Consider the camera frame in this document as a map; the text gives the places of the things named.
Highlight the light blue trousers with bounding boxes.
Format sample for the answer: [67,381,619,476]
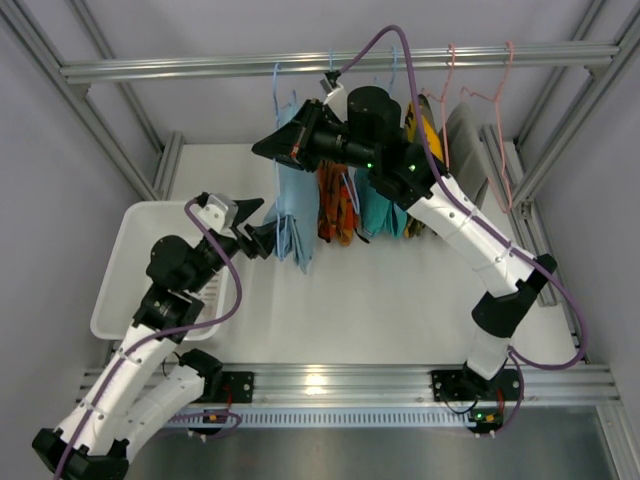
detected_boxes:
[262,99,321,274]

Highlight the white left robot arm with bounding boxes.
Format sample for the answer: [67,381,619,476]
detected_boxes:
[32,193,276,479]

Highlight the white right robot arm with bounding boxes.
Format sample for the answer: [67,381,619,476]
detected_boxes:
[252,86,557,382]

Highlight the orange camouflage trousers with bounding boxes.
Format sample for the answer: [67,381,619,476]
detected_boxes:
[316,161,367,247]

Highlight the teal trousers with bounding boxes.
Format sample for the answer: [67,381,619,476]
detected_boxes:
[355,169,408,239]

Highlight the yellow camouflage trousers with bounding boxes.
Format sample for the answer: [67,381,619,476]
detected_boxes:
[404,94,444,238]

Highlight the grey trousers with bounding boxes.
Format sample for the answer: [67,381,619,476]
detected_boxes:
[446,101,489,207]

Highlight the white plastic basket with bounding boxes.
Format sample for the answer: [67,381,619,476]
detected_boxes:
[91,201,229,340]

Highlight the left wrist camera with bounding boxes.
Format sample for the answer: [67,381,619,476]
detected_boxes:
[196,192,239,237]

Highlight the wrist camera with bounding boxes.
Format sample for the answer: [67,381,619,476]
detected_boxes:
[196,192,239,237]
[321,71,348,122]

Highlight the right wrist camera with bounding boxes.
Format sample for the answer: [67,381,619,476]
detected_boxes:
[321,71,348,122]

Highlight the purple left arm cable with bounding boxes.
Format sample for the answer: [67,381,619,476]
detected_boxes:
[52,197,245,479]

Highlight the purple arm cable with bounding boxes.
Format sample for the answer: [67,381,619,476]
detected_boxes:
[52,197,245,479]
[337,24,591,431]

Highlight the aluminium front rail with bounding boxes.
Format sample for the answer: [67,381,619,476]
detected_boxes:
[74,362,621,409]

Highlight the pink wire hanger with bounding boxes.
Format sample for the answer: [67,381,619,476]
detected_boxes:
[421,43,456,169]
[460,41,515,213]

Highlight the slotted cable duct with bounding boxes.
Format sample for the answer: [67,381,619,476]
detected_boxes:
[164,405,481,430]

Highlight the aluminium frame right struts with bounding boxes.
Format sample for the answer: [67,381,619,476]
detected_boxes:
[509,1,639,365]

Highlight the aluminium frame struts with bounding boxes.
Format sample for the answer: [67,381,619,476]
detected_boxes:
[1,1,185,200]
[509,1,639,365]

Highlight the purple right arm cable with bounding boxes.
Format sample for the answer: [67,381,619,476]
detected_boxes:
[337,24,591,431]

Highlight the aluminium hanging rail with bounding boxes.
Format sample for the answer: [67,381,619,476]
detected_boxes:
[62,41,620,84]

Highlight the aluminium frame left struts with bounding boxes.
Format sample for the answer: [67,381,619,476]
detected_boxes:
[1,1,185,200]

